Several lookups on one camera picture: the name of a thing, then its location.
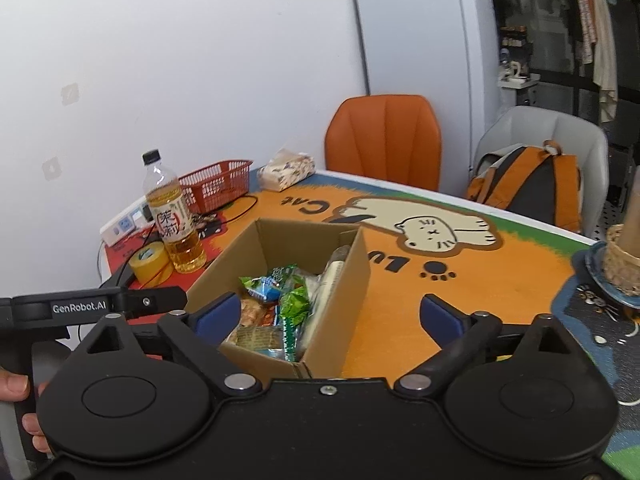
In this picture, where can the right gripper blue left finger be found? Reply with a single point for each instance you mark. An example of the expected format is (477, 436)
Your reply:
(194, 340)

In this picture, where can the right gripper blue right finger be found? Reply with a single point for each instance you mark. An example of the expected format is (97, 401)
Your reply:
(461, 337)

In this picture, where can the long biscuit pack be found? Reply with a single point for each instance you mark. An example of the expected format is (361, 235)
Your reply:
(252, 312)

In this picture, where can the green bean cake pack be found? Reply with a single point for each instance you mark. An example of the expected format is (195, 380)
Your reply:
(266, 340)

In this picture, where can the orange clear snack packet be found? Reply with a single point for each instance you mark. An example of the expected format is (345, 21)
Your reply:
(271, 316)

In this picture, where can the blue green candy packet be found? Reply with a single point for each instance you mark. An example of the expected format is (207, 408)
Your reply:
(264, 289)

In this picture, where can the large green snack bag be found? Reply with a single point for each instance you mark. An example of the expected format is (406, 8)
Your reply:
(291, 277)

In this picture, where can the long white roll pack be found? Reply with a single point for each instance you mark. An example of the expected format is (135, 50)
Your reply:
(320, 297)

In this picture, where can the bright green candy packet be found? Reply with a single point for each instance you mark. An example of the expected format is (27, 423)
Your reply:
(295, 305)

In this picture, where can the colourful cat table mat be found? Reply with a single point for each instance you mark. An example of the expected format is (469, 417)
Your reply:
(406, 243)

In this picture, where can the yellow tape roll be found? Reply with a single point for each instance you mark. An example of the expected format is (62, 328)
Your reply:
(151, 265)

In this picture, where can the brown cardboard box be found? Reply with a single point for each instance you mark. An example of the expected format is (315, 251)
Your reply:
(269, 247)

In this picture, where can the jasmine tea bottle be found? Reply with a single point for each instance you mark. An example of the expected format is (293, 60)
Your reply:
(171, 214)

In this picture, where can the white power strip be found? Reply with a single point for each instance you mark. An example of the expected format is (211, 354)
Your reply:
(135, 218)

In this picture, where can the red plastic basket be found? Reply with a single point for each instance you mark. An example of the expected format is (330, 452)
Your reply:
(216, 185)

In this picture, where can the patterned tissue pack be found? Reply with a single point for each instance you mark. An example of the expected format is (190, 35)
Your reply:
(284, 170)

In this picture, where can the orange black backpack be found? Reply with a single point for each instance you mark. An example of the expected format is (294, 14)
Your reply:
(543, 183)

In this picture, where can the woven bamboo basket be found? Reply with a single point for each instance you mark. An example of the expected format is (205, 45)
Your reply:
(620, 269)

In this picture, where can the orange chair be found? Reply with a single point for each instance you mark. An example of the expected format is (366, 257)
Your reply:
(393, 137)

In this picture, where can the grey chair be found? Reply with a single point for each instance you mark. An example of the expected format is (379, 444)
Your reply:
(533, 125)

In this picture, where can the white refrigerator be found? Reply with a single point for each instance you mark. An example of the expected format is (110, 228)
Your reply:
(447, 52)

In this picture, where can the hanging clothes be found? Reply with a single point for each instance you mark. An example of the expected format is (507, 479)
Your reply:
(597, 48)

